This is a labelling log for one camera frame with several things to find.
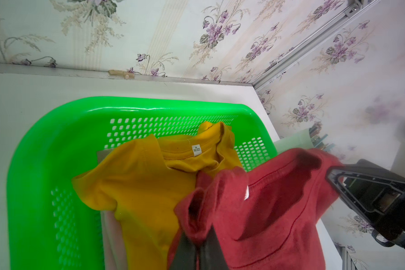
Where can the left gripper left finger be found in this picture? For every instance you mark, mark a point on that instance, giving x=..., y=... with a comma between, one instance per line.
x=182, y=254

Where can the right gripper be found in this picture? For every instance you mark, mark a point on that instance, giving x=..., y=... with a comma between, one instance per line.
x=377, y=195

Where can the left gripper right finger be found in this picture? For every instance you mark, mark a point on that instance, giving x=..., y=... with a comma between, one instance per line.
x=211, y=255

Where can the pink t-shirt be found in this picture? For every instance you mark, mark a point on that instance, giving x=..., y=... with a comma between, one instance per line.
x=114, y=249

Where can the red t-shirt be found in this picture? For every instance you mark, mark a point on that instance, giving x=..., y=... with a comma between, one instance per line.
x=264, y=219

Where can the yellow t-shirt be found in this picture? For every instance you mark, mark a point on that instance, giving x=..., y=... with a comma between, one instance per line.
x=142, y=181

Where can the green plastic basket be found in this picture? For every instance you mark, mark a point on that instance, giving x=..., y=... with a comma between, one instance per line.
x=49, y=227

